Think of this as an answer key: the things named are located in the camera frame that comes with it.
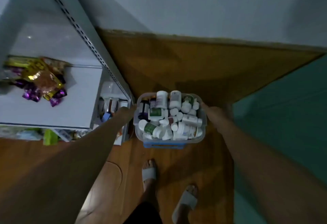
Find person's left hand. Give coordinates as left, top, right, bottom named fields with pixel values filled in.
left=116, top=105, right=138, bottom=127

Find person's right hand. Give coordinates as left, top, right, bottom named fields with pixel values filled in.
left=200, top=102, right=232, bottom=130

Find clear plastic bin of bottles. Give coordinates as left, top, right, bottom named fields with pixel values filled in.
left=133, top=92, right=207, bottom=146

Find person's right forearm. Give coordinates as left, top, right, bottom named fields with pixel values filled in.
left=217, top=119, right=327, bottom=224

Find person's left forearm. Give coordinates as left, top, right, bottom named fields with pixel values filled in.
left=0, top=114, right=128, bottom=224

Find person's left leg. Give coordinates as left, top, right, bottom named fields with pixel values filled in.
left=142, top=159, right=160, bottom=211

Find person's leg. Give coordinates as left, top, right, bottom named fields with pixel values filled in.
left=142, top=159, right=160, bottom=211
left=173, top=184, right=200, bottom=224

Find person's right leg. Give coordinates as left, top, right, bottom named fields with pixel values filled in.
left=173, top=184, right=200, bottom=224

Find pile of white blue boxes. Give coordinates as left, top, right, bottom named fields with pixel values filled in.
left=98, top=81, right=130, bottom=146

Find blue plastic stool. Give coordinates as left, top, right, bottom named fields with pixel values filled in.
left=142, top=141, right=185, bottom=150

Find white left slipper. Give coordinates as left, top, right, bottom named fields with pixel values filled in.
left=141, top=159, right=158, bottom=194

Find white slipper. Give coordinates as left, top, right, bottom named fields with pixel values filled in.
left=171, top=184, right=200, bottom=224
left=141, top=159, right=158, bottom=194

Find pile of green packets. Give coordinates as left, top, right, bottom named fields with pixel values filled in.
left=42, top=128, right=60, bottom=146

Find white right slipper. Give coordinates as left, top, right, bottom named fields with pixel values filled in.
left=171, top=184, right=200, bottom=224

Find pile of gold purple candies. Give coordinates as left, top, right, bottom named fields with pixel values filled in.
left=2, top=54, right=69, bottom=108

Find black shorts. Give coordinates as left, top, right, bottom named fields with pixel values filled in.
left=123, top=201, right=163, bottom=224

